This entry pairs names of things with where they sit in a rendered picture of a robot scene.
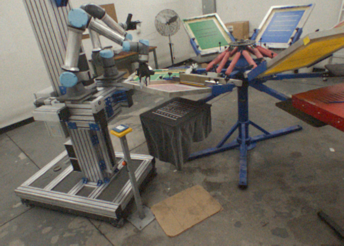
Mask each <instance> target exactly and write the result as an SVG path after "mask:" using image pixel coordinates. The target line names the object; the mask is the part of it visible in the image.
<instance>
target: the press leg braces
mask: <svg viewBox="0 0 344 246"><path fill-rule="evenodd" d="M249 124H251V125H253V126H254V127H256V129H259V130H260V131H262V132H263V135H264V136H266V137H267V136H270V135H273V133H271V132H268V131H266V130H264V129H262V127H260V126H258V125H256V124H255V123H253V122H252V121H251V120H249ZM237 127H239V123H238V122H236V123H235V124H234V126H233V127H232V128H231V130H230V131H229V132H228V133H227V134H226V136H225V137H224V138H223V139H222V140H221V141H220V143H219V144H218V145H217V146H215V147H214V148H215V150H218V149H222V148H224V147H223V146H222V145H223V144H224V143H225V142H226V141H227V140H228V138H229V137H230V136H231V135H232V134H233V133H234V131H235V130H236V129H237ZM240 159H247V154H246V134H245V124H242V153H241V157H240Z"/></svg>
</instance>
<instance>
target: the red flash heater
mask: <svg viewBox="0 0 344 246"><path fill-rule="evenodd" d="M340 101H344V83H340V84H335V85H331V86H326V87H321V88H319V89H316V90H311V91H307V92H302V93H298V94H295V95H292V106H293V107H294V108H296V109H299V110H301V111H302V112H305V113H307V114H308V115H310V116H312V117H314V118H316V119H319V120H321V121H322V122H324V123H326V124H328V125H331V126H333V127H335V128H336V129H338V130H340V131H343V132H344V102H340ZM328 102H340V103H328Z"/></svg>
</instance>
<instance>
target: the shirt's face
mask: <svg viewBox="0 0 344 246"><path fill-rule="evenodd" d="M174 101H176V102H181V103H185V104H190V105H194V106H199V107H198V108H196V109H194V110H193V111H190V112H189V113H187V114H186V115H184V116H182V117H180V118H178V119H176V120H173V119H170V118H167V117H163V116H160V115H156V114H155V113H152V112H154V111H156V110H158V109H160V108H162V107H163V106H166V105H168V104H170V103H172V102H174ZM210 105H211V104H207V103H202V102H198V101H193V100H190V99H185V98H181V97H174V98H172V99H170V100H169V101H167V102H165V103H162V104H160V105H158V106H155V107H154V108H152V109H150V110H148V111H146V112H144V113H141V114H140V115H141V116H144V117H147V118H151V119H154V120H157V121H159V122H161V123H165V124H168V125H171V126H176V125H177V124H179V123H181V122H183V121H184V120H186V119H188V118H189V117H192V116H193V115H195V114H196V113H198V112H200V111H201V110H203V109H205V108H207V107H208V106H210Z"/></svg>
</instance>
